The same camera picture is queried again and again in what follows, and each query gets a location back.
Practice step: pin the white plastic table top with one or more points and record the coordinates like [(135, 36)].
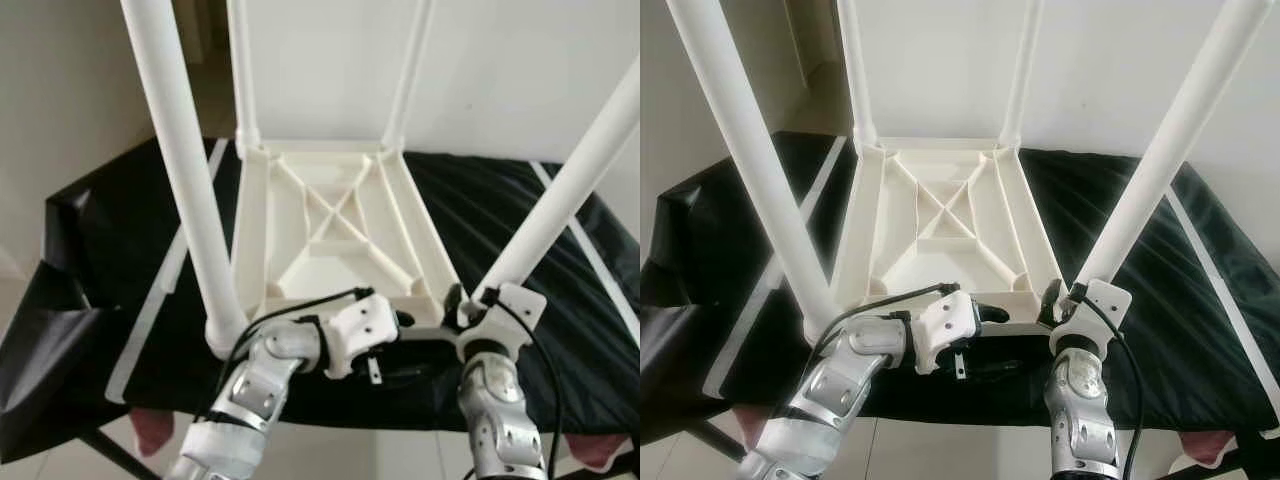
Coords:
[(310, 270), (930, 260)]

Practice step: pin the white plastic table leg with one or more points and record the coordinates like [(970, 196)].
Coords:
[(243, 70), (560, 190), (1022, 70), (750, 150), (857, 70), (1160, 150), (190, 170), (408, 70)]

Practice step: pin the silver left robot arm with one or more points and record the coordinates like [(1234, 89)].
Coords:
[(830, 385), (250, 390)]

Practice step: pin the black table cloth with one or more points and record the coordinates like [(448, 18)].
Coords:
[(1190, 360), (560, 340)]

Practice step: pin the pink fabric item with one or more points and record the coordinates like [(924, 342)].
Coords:
[(595, 450), (1208, 445)]

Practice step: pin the black metal stand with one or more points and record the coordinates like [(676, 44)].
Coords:
[(615, 465), (1235, 460)]

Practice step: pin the pink rounded object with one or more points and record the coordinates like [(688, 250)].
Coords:
[(753, 428), (153, 432)]

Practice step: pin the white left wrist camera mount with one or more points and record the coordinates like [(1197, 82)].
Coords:
[(945, 320), (360, 325)]

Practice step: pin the black table frame leg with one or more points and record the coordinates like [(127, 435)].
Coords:
[(110, 455), (715, 440)]

